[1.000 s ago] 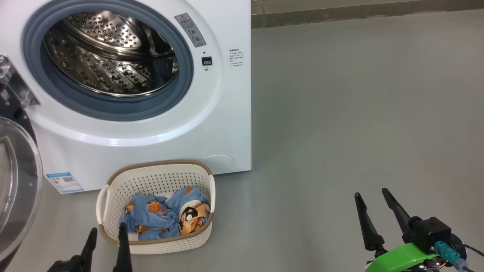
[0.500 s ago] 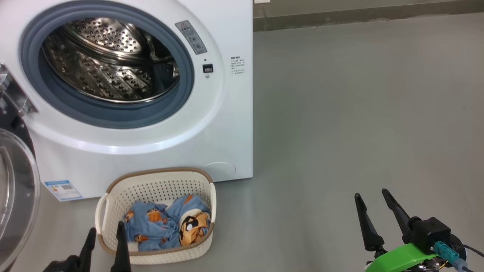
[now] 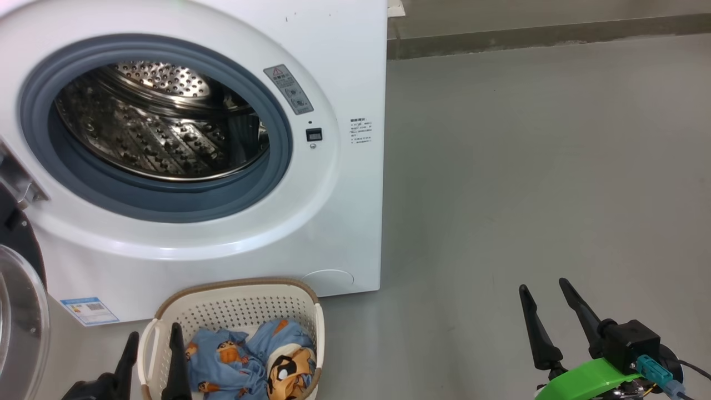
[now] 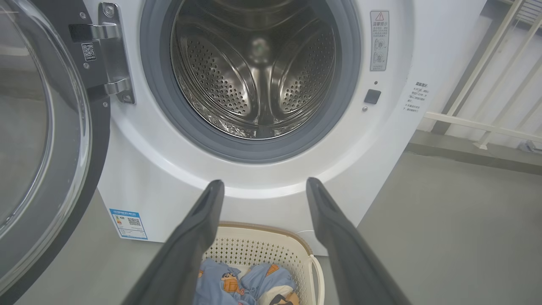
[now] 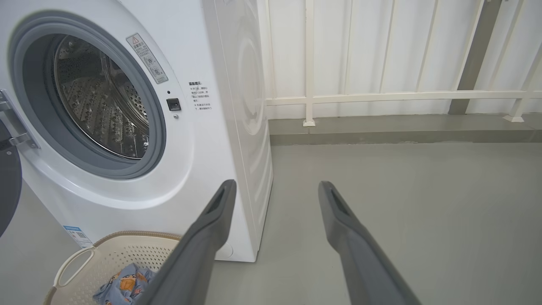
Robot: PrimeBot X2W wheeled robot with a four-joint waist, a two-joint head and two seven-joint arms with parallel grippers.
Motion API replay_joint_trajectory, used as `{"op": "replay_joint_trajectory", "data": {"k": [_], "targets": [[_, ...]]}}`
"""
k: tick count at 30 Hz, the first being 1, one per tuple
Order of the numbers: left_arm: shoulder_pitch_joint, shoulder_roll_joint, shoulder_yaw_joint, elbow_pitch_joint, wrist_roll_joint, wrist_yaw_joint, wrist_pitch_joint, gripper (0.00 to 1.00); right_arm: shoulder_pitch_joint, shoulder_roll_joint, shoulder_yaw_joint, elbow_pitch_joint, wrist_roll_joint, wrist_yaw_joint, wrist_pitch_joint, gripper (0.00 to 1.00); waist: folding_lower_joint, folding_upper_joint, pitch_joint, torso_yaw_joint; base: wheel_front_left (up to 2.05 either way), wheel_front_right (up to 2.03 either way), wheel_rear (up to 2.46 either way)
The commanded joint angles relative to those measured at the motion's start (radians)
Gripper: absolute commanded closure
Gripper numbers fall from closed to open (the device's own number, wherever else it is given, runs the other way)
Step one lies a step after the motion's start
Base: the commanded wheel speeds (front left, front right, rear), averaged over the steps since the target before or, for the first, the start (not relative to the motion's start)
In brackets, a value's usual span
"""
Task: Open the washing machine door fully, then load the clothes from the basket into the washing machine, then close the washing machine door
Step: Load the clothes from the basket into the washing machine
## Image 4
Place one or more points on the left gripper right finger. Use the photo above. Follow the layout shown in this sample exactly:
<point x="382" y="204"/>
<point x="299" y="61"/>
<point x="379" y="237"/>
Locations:
<point x="351" y="262"/>

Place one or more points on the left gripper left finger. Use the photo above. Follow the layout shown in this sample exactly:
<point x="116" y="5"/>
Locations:
<point x="178" y="262"/>

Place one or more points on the blue cartoon print clothes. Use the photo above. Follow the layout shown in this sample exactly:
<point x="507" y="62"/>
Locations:
<point x="224" y="275"/>

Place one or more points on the dark round glass door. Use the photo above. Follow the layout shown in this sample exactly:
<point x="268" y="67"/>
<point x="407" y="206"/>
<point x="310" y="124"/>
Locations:
<point x="25" y="127"/>

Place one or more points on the cream plastic laundry basket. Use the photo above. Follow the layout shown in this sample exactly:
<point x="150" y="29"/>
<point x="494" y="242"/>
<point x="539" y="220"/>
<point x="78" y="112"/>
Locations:
<point x="262" y="250"/>

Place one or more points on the white washing machine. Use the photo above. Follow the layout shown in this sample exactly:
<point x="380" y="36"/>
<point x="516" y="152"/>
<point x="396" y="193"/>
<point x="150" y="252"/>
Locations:
<point x="169" y="169"/>

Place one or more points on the black square door latch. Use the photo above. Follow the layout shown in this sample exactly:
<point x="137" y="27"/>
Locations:
<point x="372" y="96"/>

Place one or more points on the grey rubber door gasket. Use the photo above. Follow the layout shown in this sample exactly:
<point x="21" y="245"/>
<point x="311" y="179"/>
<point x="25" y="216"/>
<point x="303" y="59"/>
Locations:
<point x="154" y="63"/>

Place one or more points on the silver metal door hinge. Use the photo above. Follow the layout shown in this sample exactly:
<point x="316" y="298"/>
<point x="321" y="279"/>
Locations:
<point x="114" y="55"/>

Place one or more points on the blue energy label sticker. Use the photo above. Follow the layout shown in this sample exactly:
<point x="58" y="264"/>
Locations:
<point x="128" y="223"/>

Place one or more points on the white metal railing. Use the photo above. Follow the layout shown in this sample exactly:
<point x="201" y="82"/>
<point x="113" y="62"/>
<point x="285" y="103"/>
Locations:
<point x="465" y="123"/>

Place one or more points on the perforated steel drum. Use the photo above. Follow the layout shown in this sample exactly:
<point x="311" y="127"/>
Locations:
<point x="254" y="63"/>

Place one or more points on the grey warning sticker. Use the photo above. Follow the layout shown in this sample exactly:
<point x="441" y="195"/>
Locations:
<point x="379" y="42"/>

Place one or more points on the small QR code sticker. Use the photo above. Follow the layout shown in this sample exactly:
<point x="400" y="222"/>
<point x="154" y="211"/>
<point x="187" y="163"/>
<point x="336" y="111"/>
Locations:
<point x="89" y="51"/>

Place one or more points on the white louvered vent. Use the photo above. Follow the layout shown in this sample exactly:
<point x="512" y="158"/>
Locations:
<point x="531" y="10"/>

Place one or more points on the small grey metal bracket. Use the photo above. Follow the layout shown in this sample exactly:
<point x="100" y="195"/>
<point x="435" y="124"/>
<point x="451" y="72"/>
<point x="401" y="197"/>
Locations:
<point x="528" y="146"/>

